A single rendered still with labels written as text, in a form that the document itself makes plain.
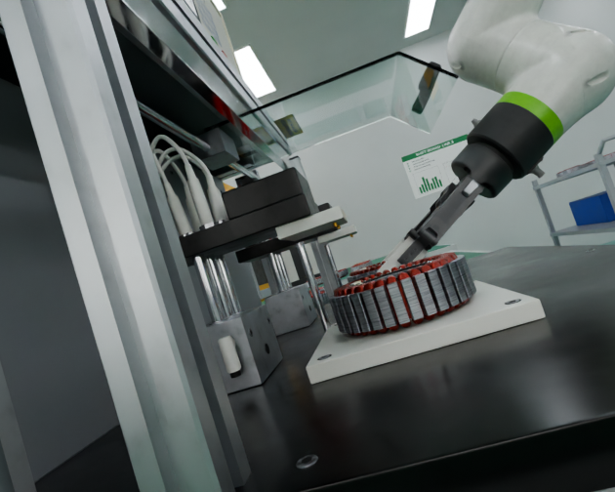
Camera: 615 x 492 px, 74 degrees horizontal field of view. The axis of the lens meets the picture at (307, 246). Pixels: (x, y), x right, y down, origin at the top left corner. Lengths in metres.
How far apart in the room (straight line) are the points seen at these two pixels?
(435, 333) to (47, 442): 0.26
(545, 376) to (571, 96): 0.46
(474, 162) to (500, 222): 5.34
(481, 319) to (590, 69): 0.41
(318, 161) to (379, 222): 1.19
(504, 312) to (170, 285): 0.20
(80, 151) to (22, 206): 0.20
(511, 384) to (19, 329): 0.30
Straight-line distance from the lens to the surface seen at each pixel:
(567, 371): 0.20
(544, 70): 0.62
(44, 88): 0.19
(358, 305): 0.29
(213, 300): 0.34
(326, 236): 0.55
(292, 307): 0.56
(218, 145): 0.57
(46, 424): 0.34
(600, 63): 0.63
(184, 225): 0.35
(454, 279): 0.30
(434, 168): 5.82
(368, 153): 5.81
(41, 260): 0.37
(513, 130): 0.58
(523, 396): 0.18
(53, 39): 0.19
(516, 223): 5.96
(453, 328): 0.27
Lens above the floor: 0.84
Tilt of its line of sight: 3 degrees up
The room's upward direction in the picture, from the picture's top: 18 degrees counter-clockwise
